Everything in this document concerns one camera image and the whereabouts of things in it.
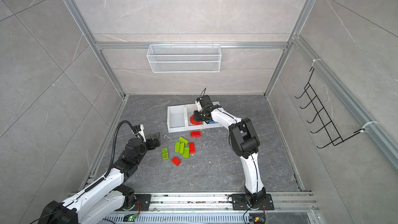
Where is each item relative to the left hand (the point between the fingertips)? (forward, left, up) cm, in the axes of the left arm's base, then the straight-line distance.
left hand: (152, 131), depth 84 cm
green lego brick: (-7, -6, -12) cm, 15 cm away
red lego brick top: (+4, -24, -12) cm, 27 cm away
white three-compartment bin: (+17, -12, -14) cm, 25 cm away
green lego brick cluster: (-5, -16, -11) cm, 20 cm away
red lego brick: (-5, -22, -12) cm, 25 cm away
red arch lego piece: (+14, -22, -12) cm, 29 cm away
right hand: (+15, -24, -7) cm, 30 cm away
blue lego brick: (+1, -33, +6) cm, 34 cm away
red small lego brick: (-13, -13, -12) cm, 22 cm away
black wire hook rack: (-14, -81, +18) cm, 85 cm away
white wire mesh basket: (+45, -18, +17) cm, 52 cm away
